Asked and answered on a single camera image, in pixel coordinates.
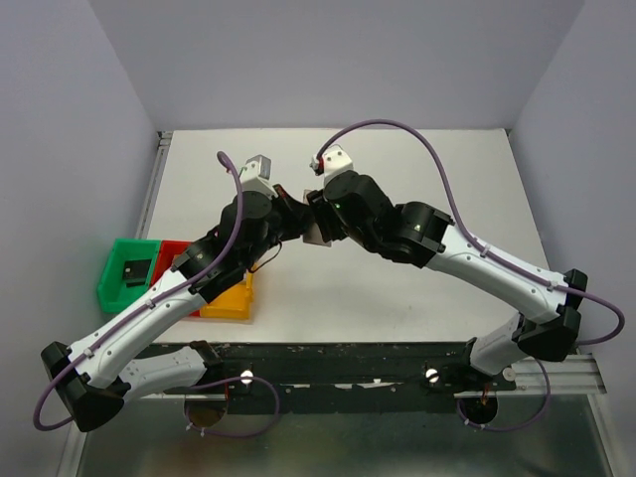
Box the beige card holder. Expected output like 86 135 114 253
303 189 332 247

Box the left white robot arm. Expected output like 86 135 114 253
41 185 313 432

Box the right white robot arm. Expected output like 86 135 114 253
306 171 587 390

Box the yellow plastic bin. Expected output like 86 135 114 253
197 272 253 321

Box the red plastic bin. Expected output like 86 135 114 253
150 240 190 288

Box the black item in green bin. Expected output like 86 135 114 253
122 258 151 288

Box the green plastic bin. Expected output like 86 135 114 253
96 238 161 314

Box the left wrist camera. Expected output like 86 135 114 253
239 155 275 197

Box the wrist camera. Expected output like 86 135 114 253
239 155 275 197
310 144 354 184

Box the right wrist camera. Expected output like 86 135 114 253
310 144 354 184

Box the aluminium side rail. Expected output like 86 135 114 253
134 131 174 239

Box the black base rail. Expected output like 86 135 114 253
163 340 518 416

